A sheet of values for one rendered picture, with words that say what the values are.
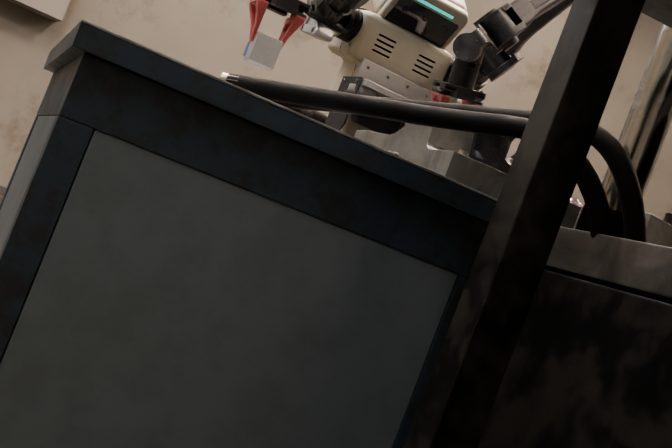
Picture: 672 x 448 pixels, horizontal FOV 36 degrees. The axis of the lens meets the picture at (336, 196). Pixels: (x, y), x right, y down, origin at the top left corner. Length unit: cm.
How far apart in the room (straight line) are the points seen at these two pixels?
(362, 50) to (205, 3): 812
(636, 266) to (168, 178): 63
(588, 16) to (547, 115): 13
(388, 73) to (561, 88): 136
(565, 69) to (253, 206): 49
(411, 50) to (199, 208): 126
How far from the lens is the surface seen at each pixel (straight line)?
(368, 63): 253
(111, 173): 143
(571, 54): 125
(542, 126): 123
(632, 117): 153
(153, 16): 1047
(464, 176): 170
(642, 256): 132
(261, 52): 189
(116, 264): 144
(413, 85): 259
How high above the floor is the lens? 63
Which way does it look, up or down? 3 degrees up
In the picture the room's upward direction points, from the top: 21 degrees clockwise
